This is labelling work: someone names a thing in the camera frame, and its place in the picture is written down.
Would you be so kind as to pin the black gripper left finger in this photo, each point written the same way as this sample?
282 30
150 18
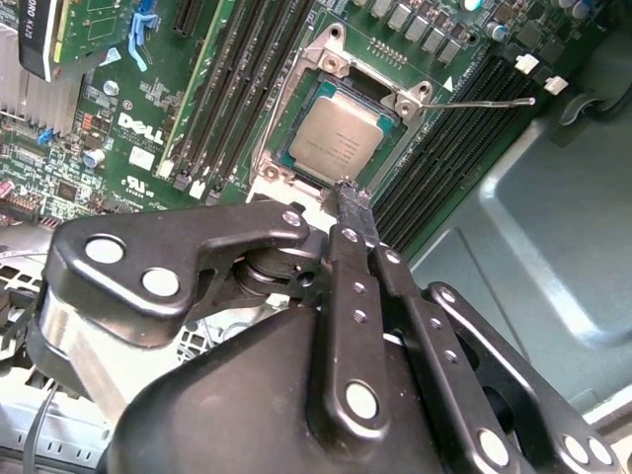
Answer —
345 345

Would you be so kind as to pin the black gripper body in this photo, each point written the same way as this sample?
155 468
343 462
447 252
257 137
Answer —
222 419

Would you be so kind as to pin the silver green CPU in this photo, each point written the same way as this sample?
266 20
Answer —
336 133

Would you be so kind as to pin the metal socket cover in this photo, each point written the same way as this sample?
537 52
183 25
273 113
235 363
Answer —
276 192

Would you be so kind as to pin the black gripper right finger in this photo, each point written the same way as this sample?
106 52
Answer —
464 390

